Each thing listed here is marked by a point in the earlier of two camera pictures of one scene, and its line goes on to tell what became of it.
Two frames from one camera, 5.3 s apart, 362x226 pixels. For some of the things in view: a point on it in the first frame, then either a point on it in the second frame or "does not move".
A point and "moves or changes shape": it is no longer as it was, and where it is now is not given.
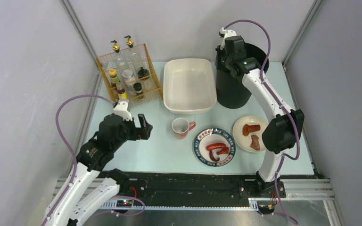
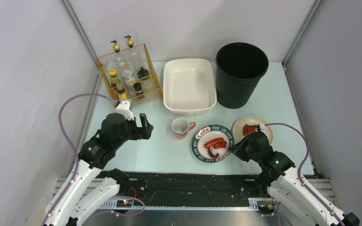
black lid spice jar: x=143 y=73 does not move
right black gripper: x=219 y=60 -> x=242 y=149
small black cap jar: x=137 y=87 does not move
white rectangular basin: x=189 y=85 does not move
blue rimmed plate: x=214 y=135 moves or changes shape
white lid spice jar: x=130 y=81 does not move
